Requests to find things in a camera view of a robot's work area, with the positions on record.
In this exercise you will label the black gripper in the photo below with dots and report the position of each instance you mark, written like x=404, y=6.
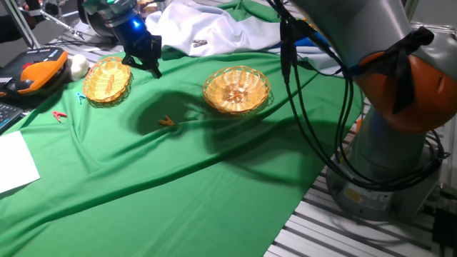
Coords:
x=135, y=39

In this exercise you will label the yellow plastic clamp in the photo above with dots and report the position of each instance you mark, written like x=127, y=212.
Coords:
x=166, y=121

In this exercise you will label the yellow wicker basket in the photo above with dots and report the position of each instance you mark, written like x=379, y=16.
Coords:
x=107, y=80
x=235, y=89

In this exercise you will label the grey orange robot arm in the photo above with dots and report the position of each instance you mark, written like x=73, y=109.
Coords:
x=378, y=35

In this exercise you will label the dark sleeved forearm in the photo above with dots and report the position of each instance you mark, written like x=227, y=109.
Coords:
x=12, y=30

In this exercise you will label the blue plastic clamp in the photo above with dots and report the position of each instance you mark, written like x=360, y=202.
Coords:
x=80, y=97

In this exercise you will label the red plastic clamp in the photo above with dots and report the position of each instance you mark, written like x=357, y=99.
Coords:
x=59, y=115

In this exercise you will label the silver binder clip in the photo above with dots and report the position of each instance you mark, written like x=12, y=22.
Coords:
x=199, y=43

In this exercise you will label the black filament spool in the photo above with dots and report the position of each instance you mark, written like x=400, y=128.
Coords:
x=96, y=25

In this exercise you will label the white round object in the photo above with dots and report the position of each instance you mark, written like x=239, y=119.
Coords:
x=79, y=66

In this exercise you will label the white cloth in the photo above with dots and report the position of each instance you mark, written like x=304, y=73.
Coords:
x=214, y=25

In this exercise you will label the silver metal rod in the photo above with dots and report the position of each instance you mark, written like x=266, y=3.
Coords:
x=60, y=23

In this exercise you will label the orange black teach pendant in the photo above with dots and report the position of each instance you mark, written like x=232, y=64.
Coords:
x=39, y=71

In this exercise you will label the green table cloth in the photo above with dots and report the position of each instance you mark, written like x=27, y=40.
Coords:
x=178, y=178

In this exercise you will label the black keyboard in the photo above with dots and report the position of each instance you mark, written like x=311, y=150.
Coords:
x=9, y=116

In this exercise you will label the white paper sheet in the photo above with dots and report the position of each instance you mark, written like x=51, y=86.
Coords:
x=16, y=162

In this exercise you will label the blue cloth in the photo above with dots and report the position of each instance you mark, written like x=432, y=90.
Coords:
x=310, y=42

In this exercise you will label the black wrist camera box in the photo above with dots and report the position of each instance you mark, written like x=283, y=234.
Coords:
x=156, y=46

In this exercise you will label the grey frame post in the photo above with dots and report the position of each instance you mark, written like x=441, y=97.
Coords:
x=22, y=25

